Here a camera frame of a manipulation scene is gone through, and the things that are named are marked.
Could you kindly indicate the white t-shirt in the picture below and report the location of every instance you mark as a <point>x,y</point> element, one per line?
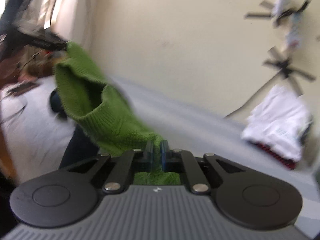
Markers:
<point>279,122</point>

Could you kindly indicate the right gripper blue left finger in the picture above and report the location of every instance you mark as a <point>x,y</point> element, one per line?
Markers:
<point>130,162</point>

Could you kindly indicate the green knitted garment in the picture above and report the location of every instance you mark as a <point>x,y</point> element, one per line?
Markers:
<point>104,114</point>

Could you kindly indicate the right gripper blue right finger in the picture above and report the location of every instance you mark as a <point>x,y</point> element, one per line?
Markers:
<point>186,165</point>

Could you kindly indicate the black tape cross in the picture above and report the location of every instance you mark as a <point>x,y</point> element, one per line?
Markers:
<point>285,68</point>

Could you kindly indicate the beige curtain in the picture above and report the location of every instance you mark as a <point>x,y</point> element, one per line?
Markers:
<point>70,19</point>

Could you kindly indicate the red black patterned garment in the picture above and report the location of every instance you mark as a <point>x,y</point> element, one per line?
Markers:
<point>288,163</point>

